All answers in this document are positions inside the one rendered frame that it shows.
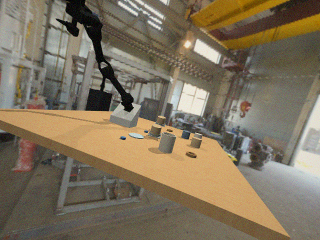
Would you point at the white cylinder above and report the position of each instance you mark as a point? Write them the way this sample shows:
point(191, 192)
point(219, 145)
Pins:
point(197, 135)

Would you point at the blue cylinder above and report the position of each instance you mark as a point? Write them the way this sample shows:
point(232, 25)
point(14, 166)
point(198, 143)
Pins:
point(185, 134)

